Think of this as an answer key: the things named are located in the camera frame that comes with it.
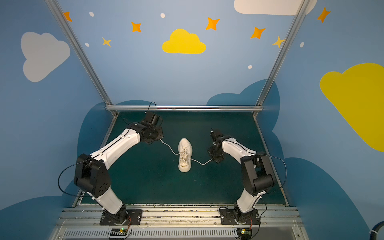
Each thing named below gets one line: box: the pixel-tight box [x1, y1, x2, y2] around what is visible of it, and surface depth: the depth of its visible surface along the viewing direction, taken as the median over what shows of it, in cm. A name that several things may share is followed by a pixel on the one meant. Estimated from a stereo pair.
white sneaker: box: [178, 137, 193, 173], surface depth 97 cm
